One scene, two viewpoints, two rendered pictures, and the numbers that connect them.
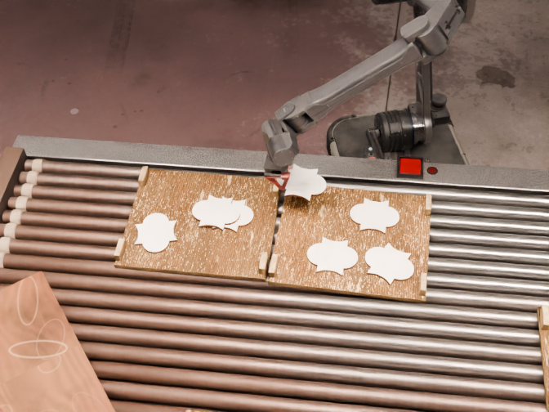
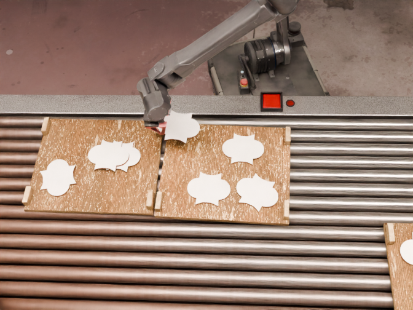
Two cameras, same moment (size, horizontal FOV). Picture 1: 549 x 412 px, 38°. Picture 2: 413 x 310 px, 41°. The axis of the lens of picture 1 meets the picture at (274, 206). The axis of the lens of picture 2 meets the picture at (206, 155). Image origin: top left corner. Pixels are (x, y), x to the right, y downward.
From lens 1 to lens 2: 52 cm
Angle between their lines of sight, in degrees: 8
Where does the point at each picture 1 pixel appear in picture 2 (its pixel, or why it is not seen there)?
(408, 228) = (272, 158)
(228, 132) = (131, 61)
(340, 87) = (202, 48)
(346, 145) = (223, 69)
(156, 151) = (57, 101)
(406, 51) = (259, 13)
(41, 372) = not seen: outside the picture
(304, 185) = (180, 130)
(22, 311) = not seen: outside the picture
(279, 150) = (153, 108)
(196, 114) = (106, 48)
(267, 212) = (152, 152)
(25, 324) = not seen: outside the picture
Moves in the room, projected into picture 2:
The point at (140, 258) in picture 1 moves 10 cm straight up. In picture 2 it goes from (45, 202) to (35, 187)
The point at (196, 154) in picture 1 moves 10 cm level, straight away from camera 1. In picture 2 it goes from (91, 102) to (87, 81)
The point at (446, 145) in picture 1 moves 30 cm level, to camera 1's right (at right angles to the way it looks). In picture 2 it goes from (302, 64) to (359, 57)
